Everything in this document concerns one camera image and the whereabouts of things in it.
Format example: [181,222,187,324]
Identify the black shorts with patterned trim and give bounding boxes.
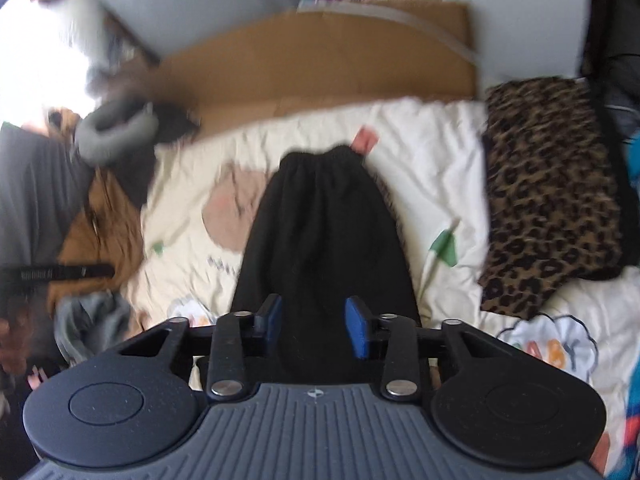
[231,145,421,385]

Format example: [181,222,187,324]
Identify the cream cartoon print blanket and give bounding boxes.
[124,99,639,479]

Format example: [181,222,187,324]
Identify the brown garment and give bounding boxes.
[47,169,143,313]

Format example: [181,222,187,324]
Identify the leopard print bag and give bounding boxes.
[480,77,623,318]

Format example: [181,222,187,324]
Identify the grey neck pillow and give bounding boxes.
[74,96,160,167]

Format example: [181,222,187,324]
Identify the flat brown cardboard sheet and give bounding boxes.
[138,0,480,136]

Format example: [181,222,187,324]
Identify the small teddy bear toy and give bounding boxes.
[46,108,81,145]

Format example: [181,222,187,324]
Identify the white fluffy pillow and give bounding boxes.
[62,0,122,72]

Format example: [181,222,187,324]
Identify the white cable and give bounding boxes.
[299,1,476,64]

